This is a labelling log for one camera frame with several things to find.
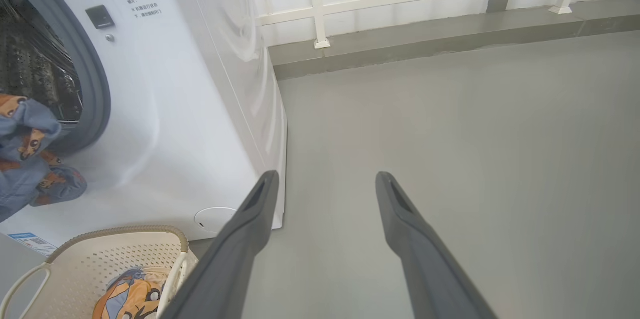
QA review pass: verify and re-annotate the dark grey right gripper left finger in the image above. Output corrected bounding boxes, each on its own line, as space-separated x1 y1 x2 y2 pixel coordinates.
160 170 280 319

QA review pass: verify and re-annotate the white front-load washing machine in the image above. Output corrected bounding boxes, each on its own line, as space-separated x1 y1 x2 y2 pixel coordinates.
0 0 288 260

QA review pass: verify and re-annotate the blue energy label sticker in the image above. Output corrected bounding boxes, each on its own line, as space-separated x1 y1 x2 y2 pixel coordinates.
7 232 58 257

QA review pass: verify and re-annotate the round white filter cover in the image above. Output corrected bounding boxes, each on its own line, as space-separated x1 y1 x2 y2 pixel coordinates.
194 207 238 234

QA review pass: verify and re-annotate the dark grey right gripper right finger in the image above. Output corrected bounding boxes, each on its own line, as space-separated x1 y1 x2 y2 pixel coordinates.
376 171 498 319

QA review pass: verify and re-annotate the black door latch socket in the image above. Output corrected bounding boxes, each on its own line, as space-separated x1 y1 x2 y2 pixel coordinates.
85 5 116 30

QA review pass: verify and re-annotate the blue cartoon print garment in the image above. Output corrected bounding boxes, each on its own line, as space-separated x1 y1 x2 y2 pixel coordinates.
0 94 88 224

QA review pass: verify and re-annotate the grey rubber door gasket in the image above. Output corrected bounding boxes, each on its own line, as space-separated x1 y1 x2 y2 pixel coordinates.
0 0 112 157

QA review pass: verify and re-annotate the perforated steel washer drum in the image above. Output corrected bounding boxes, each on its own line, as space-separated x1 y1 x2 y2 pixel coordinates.
0 0 83 122

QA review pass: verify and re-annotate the cream perforated laundry basket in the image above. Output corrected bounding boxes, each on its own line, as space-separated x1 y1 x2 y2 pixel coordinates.
0 225 200 319

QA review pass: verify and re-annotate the orange and blue cartoon garment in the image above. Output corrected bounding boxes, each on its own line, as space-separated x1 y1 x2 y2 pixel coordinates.
92 266 173 319

